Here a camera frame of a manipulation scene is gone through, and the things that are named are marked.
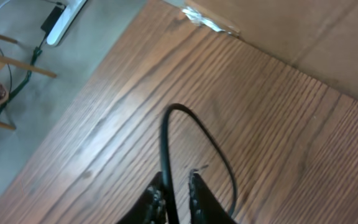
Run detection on cardboard wall panel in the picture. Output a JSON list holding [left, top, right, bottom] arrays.
[[173, 1, 358, 102]]

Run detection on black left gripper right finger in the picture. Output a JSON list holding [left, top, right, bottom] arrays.
[[188, 169, 236, 224]]

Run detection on wooden chair legs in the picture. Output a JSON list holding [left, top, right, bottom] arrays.
[[0, 12, 58, 131]]

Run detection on black audio cable thin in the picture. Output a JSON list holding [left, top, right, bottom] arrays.
[[160, 103, 239, 224]]

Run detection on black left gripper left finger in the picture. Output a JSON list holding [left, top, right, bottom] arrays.
[[117, 172, 167, 224]]

